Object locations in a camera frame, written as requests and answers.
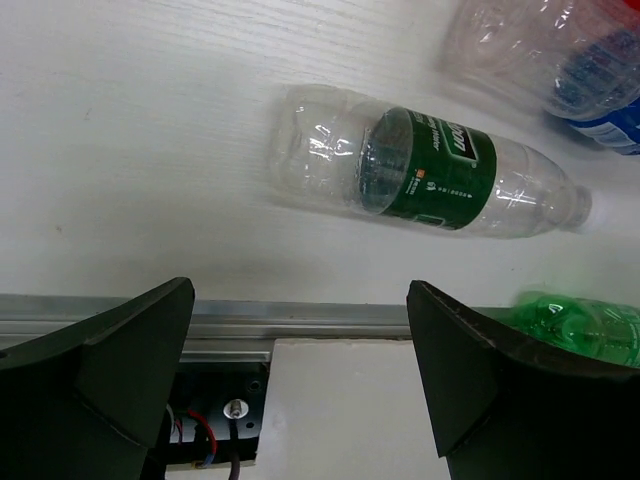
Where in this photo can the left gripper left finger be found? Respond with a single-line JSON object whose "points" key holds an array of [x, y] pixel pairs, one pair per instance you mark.
{"points": [[87, 401]]}

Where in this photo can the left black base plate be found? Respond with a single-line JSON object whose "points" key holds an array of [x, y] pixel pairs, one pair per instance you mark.
{"points": [[213, 418]]}

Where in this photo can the clear bottle blue label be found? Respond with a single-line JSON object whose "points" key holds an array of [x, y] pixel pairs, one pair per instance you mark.
{"points": [[577, 61]]}

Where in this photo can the green plastic bottle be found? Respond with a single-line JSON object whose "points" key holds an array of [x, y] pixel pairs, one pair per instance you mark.
{"points": [[592, 328]]}

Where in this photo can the clear bottle green label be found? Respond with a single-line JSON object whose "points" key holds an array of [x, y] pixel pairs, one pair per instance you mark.
{"points": [[336, 151]]}

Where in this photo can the aluminium table rail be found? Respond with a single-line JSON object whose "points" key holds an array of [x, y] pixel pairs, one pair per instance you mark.
{"points": [[25, 317]]}

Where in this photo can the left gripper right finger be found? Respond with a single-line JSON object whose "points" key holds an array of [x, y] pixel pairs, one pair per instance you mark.
{"points": [[504, 405]]}

